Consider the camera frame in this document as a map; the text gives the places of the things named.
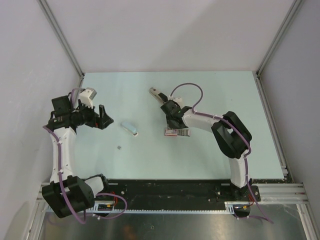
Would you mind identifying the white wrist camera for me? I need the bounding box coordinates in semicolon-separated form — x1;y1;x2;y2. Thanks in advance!
79;87;97;109
168;96;185;109

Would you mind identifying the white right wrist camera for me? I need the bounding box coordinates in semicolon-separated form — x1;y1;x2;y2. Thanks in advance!
168;96;185;109

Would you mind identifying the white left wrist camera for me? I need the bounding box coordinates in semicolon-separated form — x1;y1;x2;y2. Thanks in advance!
79;87;97;109

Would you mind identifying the grey slotted cable duct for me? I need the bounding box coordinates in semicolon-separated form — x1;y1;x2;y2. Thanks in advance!
87;202;250;214

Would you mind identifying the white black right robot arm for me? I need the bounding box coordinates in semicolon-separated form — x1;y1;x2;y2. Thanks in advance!
160;98;252;201

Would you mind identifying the beige and black stapler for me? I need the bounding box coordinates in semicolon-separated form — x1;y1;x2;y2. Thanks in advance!
149;87;168;105

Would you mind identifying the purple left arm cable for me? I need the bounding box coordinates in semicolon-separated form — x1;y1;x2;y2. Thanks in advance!
42;87;128;225

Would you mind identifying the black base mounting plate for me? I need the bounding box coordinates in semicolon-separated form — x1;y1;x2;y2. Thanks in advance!
103;179;261;202

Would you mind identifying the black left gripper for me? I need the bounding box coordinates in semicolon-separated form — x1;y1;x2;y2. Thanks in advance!
70;99;113;130

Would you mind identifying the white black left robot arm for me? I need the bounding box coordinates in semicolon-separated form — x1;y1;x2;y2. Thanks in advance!
41;95;114;218

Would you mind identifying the aluminium frame rail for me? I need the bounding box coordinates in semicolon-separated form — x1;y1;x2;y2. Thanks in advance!
36;182;308;203

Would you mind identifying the red white staple box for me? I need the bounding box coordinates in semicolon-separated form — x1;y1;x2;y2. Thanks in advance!
164;128;191;137

